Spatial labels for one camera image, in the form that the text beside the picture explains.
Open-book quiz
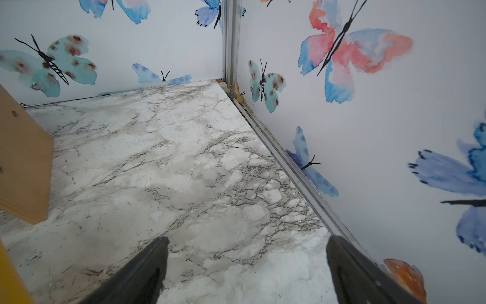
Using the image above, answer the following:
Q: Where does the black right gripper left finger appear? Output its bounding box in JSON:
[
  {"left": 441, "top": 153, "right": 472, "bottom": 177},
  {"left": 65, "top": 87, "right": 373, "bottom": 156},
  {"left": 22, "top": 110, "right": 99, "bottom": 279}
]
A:
[{"left": 82, "top": 237, "right": 170, "bottom": 303}]

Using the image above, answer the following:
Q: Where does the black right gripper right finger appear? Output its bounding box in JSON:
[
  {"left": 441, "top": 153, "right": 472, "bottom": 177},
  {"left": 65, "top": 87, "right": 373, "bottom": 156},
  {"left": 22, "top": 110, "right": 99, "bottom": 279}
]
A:
[{"left": 326, "top": 236, "right": 420, "bottom": 304}]

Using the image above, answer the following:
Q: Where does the yellow watering can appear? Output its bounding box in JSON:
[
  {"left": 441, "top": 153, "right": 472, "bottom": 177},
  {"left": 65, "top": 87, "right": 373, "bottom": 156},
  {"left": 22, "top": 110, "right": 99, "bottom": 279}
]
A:
[{"left": 1, "top": 243, "right": 34, "bottom": 304}]

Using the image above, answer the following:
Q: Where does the wooden desktop shelf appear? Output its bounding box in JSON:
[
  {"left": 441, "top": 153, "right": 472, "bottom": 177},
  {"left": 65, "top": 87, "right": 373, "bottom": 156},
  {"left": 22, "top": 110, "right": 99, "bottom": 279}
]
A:
[{"left": 1, "top": 88, "right": 54, "bottom": 225}]

